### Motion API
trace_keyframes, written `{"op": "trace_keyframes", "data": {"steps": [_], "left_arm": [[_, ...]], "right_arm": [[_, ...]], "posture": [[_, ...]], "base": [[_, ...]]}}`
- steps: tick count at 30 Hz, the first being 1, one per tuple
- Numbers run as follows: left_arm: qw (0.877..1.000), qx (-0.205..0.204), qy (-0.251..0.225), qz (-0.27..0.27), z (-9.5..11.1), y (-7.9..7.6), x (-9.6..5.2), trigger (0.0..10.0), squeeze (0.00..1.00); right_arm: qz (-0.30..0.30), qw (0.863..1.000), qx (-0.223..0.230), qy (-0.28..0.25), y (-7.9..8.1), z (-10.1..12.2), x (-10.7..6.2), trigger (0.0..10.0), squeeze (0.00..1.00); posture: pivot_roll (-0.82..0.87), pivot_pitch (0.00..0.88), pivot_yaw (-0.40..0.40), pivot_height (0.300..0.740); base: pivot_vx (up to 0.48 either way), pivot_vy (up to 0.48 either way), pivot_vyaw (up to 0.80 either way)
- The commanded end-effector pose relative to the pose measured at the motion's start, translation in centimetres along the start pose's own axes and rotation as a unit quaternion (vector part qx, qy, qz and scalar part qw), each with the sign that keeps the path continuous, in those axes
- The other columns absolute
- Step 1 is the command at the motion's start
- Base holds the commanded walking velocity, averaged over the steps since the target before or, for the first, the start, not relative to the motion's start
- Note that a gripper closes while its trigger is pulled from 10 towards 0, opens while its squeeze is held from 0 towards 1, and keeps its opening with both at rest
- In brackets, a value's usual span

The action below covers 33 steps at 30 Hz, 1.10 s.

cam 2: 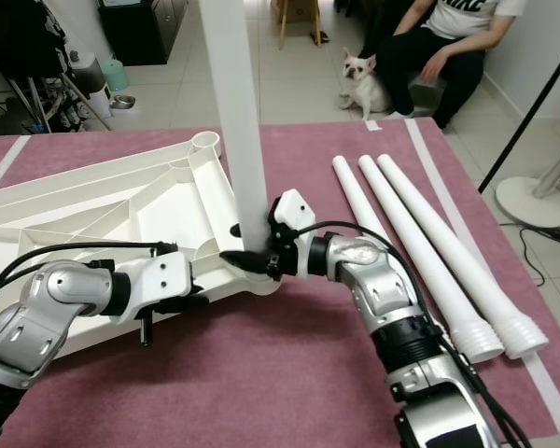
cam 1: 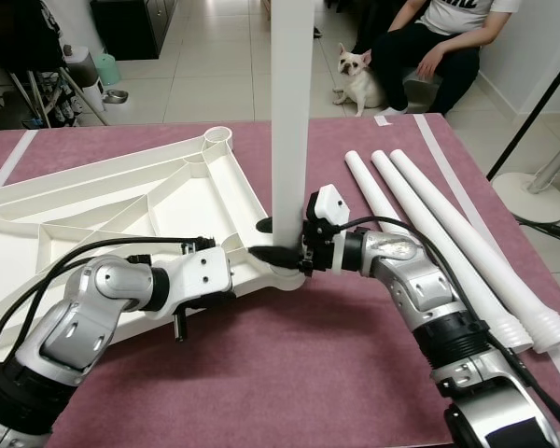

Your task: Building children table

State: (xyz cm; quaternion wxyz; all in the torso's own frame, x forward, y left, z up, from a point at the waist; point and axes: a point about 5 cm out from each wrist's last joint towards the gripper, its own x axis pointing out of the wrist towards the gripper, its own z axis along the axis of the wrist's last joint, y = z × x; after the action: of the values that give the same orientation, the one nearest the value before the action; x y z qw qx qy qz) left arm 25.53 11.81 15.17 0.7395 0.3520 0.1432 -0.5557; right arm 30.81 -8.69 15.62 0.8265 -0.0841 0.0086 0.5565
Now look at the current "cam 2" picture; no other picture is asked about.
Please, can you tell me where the white plastic table top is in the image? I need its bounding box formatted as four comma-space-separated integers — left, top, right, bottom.
0, 131, 283, 339

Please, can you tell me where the steel pet bowl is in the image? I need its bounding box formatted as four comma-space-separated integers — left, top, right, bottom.
107, 93, 137, 110

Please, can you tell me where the white french bulldog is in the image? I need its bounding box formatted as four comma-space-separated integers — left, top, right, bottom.
338, 49, 393, 120

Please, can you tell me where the grey and white canister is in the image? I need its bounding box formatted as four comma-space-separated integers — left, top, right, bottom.
70, 51, 113, 118

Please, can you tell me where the teal plastic cup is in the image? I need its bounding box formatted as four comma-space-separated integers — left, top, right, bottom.
101, 58, 130, 92

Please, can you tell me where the black cabinet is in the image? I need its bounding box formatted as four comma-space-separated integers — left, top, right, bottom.
98, 0, 188, 66

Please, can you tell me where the wooden stool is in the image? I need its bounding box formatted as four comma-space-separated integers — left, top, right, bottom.
275, 0, 323, 49

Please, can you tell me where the white floor fan stand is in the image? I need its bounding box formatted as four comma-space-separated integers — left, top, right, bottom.
495, 138, 560, 231

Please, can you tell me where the thin black pole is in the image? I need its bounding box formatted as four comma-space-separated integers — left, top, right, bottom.
476, 59, 560, 194

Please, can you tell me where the black patterned hanging cloth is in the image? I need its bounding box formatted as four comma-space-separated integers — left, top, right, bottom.
0, 0, 76, 104

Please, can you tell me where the seated person in black trousers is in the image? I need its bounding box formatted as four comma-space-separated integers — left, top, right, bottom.
373, 0, 528, 130

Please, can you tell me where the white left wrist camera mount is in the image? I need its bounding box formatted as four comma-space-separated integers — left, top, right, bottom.
131, 250, 195, 307

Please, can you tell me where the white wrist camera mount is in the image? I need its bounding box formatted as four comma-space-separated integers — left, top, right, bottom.
271, 189, 314, 234
131, 250, 195, 307

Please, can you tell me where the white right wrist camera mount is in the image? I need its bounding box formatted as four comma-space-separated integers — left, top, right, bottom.
271, 189, 314, 234

